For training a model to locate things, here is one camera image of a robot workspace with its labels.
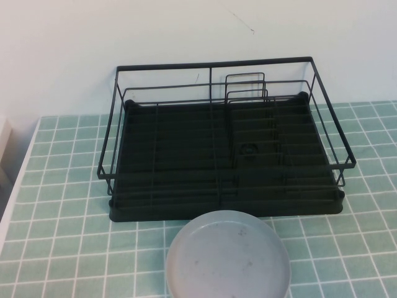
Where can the green checkered tablecloth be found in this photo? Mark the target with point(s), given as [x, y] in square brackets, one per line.
[62, 248]

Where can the grey round plate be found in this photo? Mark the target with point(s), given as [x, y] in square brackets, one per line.
[226, 254]

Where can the black plastic drain tray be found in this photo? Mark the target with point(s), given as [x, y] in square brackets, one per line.
[173, 149]

